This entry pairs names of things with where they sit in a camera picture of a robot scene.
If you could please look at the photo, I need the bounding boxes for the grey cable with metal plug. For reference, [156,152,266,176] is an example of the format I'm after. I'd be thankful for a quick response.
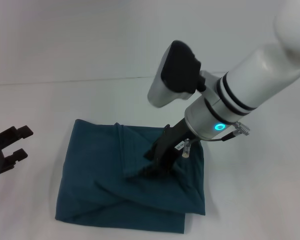
[181,120,251,160]

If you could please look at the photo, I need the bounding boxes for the blue t-shirt with FREE print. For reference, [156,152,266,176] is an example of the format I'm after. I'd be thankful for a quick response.
[54,118,206,235]

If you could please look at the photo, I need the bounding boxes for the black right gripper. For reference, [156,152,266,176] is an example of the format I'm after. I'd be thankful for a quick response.
[126,117,200,180]

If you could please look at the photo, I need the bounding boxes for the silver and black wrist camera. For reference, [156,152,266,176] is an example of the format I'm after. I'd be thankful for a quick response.
[146,39,207,109]

